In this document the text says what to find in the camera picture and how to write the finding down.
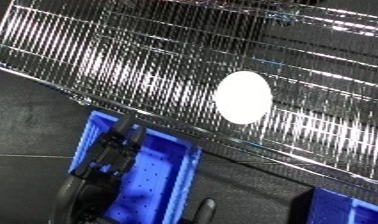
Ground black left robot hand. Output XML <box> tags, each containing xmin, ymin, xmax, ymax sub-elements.
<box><xmin>50</xmin><ymin>114</ymin><xmax>150</xmax><ymax>224</ymax></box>

